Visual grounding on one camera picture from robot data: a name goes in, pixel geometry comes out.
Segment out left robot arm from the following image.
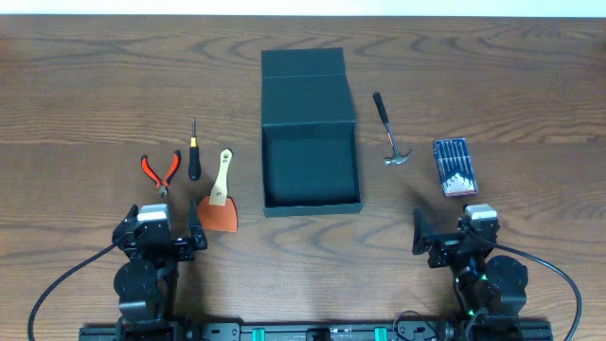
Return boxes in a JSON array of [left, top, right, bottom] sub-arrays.
[[112, 201, 207, 323]]

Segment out black yellow screwdriver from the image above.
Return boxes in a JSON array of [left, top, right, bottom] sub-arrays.
[[188, 117, 202, 181]]

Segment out black handled claw hammer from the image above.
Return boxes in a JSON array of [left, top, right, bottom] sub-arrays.
[[373, 92, 413, 167]]

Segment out black open gift box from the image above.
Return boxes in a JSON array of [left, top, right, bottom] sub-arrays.
[[261, 47, 363, 217]]

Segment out orange scraper wooden handle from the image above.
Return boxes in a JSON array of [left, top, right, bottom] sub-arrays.
[[197, 149, 238, 233]]

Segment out red handled pliers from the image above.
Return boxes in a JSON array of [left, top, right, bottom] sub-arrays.
[[139, 149, 183, 200]]

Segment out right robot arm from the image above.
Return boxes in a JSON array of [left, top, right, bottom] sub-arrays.
[[412, 204, 528, 318]]

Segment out blue drill bit case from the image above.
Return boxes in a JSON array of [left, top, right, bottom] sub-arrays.
[[433, 137, 478, 197]]

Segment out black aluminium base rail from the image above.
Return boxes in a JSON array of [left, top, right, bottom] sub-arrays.
[[78, 319, 553, 341]]

